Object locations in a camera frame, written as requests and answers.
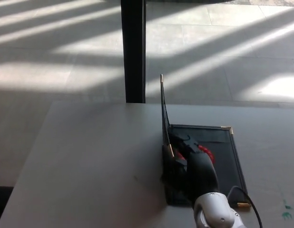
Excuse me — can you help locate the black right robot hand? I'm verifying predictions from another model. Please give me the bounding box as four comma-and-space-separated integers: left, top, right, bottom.
170, 134, 221, 199

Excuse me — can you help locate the dark diary with gold corners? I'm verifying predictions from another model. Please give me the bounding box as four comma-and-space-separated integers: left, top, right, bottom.
159, 74, 252, 210

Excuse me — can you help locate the red twisted ring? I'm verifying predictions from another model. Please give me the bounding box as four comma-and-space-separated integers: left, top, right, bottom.
174, 144, 216, 165

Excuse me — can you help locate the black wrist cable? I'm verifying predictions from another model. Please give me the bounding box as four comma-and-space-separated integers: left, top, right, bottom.
226, 186, 264, 228

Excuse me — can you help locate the black vertical window post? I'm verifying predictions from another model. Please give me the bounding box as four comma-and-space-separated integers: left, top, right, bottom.
120, 0, 147, 104

